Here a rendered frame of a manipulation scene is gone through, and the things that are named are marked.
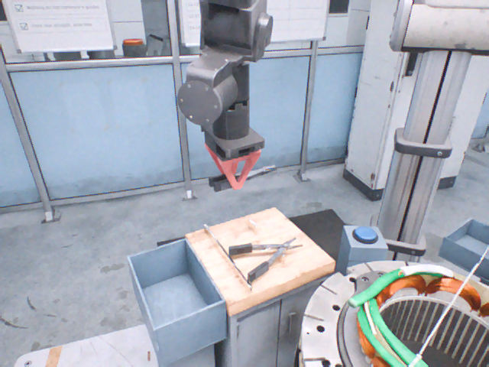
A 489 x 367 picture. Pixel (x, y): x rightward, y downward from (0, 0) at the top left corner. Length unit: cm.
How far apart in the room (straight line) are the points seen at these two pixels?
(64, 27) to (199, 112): 202
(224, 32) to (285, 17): 214
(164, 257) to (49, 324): 150
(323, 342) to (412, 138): 51
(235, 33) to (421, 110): 47
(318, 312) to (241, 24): 37
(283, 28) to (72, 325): 217
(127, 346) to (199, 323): 36
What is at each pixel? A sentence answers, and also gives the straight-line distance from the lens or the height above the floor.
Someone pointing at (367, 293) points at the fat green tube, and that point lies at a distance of 45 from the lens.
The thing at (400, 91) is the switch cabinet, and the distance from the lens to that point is 261.
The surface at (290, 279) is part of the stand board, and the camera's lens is 58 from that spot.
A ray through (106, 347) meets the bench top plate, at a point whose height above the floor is 78.
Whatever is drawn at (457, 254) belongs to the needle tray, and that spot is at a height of 104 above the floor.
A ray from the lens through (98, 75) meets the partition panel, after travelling 248.
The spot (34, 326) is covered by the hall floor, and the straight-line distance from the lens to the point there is 214.
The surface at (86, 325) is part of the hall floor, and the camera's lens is 203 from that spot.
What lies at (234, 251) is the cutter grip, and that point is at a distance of 59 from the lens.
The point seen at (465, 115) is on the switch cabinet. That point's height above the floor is 64.
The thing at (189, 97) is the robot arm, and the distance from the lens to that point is 44.
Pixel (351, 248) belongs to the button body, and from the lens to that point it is 72.
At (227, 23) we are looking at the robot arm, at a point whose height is 143.
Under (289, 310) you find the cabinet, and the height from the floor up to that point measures 98.
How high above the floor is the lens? 147
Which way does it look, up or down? 30 degrees down
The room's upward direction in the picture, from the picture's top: straight up
